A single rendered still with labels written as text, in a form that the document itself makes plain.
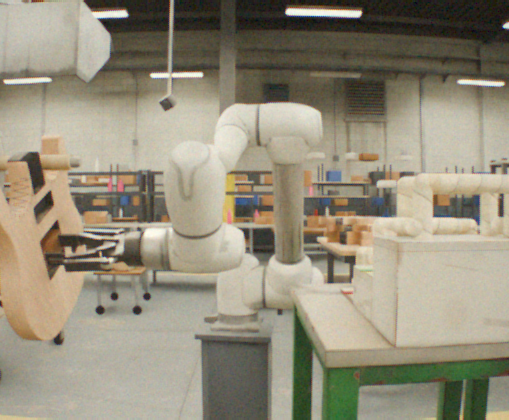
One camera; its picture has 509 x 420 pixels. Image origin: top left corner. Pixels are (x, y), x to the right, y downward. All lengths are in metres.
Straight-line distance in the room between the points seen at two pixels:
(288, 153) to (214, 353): 0.76
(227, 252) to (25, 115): 13.07
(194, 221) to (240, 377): 0.92
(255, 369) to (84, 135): 11.69
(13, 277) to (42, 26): 0.46
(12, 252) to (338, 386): 0.62
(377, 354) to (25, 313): 0.64
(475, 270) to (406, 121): 12.24
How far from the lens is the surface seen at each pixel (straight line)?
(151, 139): 12.31
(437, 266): 0.73
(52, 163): 0.95
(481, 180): 0.77
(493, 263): 0.77
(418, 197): 0.72
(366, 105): 12.62
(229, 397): 1.65
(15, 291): 0.88
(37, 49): 0.85
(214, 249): 0.85
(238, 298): 1.57
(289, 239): 1.45
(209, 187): 0.76
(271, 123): 1.28
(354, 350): 0.72
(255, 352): 1.57
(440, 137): 13.28
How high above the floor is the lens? 1.16
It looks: 1 degrees down
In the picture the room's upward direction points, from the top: straight up
